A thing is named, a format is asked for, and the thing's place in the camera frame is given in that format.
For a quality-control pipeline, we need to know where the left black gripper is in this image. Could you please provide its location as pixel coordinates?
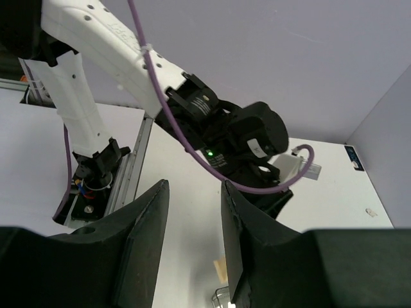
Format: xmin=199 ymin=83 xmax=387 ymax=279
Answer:
xmin=198 ymin=101 xmax=295 ymax=222

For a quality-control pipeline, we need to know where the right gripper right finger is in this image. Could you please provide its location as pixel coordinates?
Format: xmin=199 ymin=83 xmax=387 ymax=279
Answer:
xmin=221 ymin=182 xmax=410 ymax=307

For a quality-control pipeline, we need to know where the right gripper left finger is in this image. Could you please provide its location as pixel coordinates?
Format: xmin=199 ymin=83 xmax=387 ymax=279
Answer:
xmin=1 ymin=180 xmax=170 ymax=307

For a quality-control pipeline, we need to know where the wide gold cream tube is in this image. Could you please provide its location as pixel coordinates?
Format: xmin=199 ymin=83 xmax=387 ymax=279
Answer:
xmin=213 ymin=255 xmax=228 ymax=284

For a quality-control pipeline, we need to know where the clear plastic organizer box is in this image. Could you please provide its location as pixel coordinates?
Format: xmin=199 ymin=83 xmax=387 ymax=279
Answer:
xmin=211 ymin=286 xmax=235 ymax=308

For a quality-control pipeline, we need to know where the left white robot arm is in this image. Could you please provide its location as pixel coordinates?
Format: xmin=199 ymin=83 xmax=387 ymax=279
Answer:
xmin=1 ymin=1 xmax=293 ymax=219

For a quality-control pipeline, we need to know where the left blue table label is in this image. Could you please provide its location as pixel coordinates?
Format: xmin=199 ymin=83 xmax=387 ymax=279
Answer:
xmin=344 ymin=145 xmax=365 ymax=171

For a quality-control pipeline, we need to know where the small white scrap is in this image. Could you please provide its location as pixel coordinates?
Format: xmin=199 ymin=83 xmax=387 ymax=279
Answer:
xmin=365 ymin=208 xmax=378 ymax=218

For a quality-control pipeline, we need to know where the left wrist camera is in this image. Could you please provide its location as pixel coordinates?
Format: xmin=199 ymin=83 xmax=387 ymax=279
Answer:
xmin=269 ymin=154 xmax=322 ymax=183

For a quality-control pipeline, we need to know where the aluminium front rail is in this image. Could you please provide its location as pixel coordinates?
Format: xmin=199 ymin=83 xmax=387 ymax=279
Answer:
xmin=1 ymin=79 xmax=145 ymax=224

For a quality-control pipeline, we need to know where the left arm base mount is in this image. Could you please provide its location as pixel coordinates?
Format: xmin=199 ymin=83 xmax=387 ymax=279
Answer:
xmin=52 ymin=137 xmax=130 ymax=225

